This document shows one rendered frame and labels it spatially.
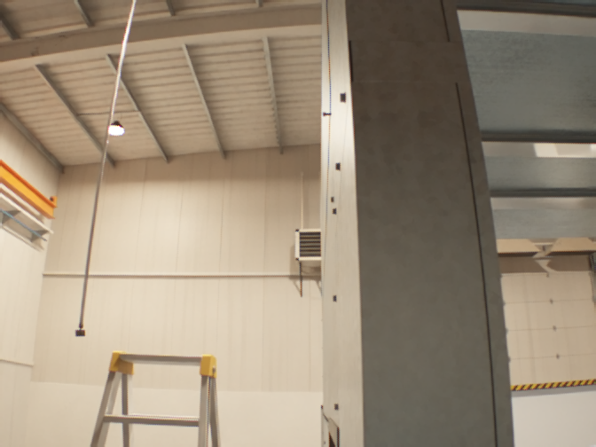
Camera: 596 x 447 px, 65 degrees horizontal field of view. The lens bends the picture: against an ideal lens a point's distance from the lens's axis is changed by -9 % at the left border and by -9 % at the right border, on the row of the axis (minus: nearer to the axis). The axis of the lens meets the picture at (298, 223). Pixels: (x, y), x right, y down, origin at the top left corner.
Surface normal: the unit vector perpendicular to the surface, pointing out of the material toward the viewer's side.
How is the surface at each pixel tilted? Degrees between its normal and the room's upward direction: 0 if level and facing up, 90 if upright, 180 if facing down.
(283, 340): 90
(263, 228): 90
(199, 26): 90
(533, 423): 90
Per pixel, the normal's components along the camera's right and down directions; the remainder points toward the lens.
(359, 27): -0.04, -0.34
